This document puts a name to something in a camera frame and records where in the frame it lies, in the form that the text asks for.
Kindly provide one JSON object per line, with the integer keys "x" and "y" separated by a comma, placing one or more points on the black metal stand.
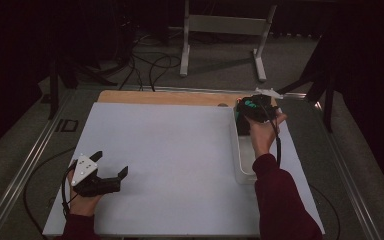
{"x": 328, "y": 100}

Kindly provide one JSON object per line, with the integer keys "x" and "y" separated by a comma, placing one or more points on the white plastic storage bin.
{"x": 243, "y": 156}

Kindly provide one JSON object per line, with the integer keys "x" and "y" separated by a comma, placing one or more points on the person's left hand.
{"x": 81, "y": 206}

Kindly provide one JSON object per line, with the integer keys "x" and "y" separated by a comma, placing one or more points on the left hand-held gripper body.
{"x": 84, "y": 166}

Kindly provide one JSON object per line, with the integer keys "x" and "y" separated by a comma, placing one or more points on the white table board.
{"x": 180, "y": 173}

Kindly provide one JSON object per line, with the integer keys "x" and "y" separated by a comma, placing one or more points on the black floor bracket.
{"x": 67, "y": 125}

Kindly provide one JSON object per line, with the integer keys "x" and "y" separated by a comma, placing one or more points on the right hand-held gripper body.
{"x": 258, "y": 108}

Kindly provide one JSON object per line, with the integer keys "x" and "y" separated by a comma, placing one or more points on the metal floor rail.
{"x": 23, "y": 173}
{"x": 196, "y": 90}
{"x": 350, "y": 180}

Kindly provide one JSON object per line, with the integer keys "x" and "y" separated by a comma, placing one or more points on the white metal stand frame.
{"x": 226, "y": 25}

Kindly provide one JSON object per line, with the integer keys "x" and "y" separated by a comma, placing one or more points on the person's right hand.
{"x": 263, "y": 136}

